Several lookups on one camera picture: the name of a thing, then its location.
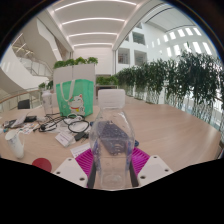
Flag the white booklet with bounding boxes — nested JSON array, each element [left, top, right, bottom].
[[8, 113, 31, 129]]

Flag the ceiling light strips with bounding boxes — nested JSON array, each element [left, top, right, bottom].
[[53, 0, 138, 48]]

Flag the white cabinet topped with plants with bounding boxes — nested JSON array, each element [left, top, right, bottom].
[[52, 56, 99, 91]]

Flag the black power adapter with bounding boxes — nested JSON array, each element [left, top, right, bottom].
[[73, 131, 88, 142]]

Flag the white ceramic mug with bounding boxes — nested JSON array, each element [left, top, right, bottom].
[[4, 129, 26, 160]]

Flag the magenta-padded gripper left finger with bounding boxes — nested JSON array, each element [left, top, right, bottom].
[[53, 147, 98, 190]]

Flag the glass balcony railing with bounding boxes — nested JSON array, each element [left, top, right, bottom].
[[0, 87, 44, 113]]

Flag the tangle of black cables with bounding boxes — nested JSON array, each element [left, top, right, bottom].
[[38, 112, 91, 134]]

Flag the flat black case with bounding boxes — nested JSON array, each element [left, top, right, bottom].
[[23, 114, 38, 123]]

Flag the flat round red coaster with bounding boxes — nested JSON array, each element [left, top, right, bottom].
[[31, 157, 53, 173]]

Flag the green cat-print tote bag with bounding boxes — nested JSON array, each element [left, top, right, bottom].
[[55, 79, 95, 118]]

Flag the black office chair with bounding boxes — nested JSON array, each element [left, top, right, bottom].
[[17, 98, 32, 110]]

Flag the small white printed card box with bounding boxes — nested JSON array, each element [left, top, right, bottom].
[[54, 130, 76, 148]]

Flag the row of potted trees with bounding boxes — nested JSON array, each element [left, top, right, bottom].
[[116, 49, 224, 134]]

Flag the clear plastic water bottle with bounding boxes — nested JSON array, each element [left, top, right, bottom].
[[88, 88, 136, 191]]

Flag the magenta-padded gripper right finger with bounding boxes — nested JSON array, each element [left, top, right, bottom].
[[128, 146, 174, 188]]

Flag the clear lidded tumbler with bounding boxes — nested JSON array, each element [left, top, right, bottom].
[[41, 89, 54, 116]]

